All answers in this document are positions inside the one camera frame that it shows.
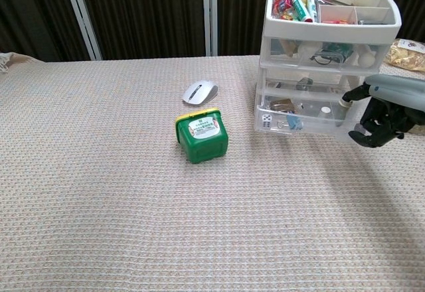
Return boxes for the beige woven tablecloth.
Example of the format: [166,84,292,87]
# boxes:
[0,52,425,292]

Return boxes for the white ball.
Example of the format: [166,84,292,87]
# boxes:
[357,51,376,67]

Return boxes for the white plastic drawer organizer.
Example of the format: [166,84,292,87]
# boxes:
[254,0,402,133]

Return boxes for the red candy packet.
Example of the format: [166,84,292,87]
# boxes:
[272,0,296,19]

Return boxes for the right black grey robot hand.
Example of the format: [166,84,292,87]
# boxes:
[340,74,425,149]

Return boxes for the slanted grey partition post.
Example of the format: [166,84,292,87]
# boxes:
[61,0,102,61]

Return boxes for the blue capped marker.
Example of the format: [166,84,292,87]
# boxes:
[305,0,319,23]

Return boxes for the red capped marker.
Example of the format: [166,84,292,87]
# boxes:
[282,0,313,23]

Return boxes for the white computer mouse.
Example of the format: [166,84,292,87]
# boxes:
[182,79,219,106]

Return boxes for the small blue item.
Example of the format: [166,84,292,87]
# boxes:
[287,114,303,130]

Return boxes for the clear drawer with glasses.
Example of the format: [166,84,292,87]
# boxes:
[261,35,388,72]

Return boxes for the clear bag yellow snacks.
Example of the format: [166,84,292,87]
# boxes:
[384,38,425,72]

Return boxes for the upright grey partition post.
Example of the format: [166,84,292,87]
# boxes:
[202,0,218,57]

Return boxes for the clear drawer with die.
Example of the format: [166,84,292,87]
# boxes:
[254,92,358,141]

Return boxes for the black eyeglasses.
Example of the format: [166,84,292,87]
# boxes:
[310,52,340,66]

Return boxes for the brown foil packet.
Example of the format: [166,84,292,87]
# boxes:
[269,98,295,112]

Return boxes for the green container yellow lid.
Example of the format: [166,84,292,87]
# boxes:
[175,106,230,165]

